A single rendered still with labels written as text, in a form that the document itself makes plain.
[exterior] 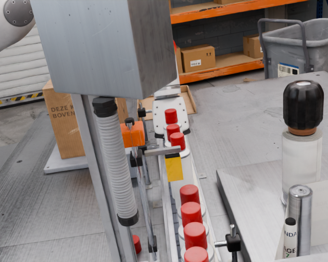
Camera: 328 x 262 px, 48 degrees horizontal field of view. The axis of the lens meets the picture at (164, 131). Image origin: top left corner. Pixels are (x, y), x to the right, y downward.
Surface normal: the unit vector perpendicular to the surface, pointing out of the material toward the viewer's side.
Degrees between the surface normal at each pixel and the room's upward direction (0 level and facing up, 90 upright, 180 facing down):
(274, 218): 0
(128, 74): 90
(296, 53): 94
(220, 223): 0
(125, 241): 90
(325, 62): 94
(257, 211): 0
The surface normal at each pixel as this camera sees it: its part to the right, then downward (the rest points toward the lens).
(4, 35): 0.02, 0.93
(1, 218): -0.13, -0.90
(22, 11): 0.64, 0.41
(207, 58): 0.22, 0.38
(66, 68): -0.52, 0.42
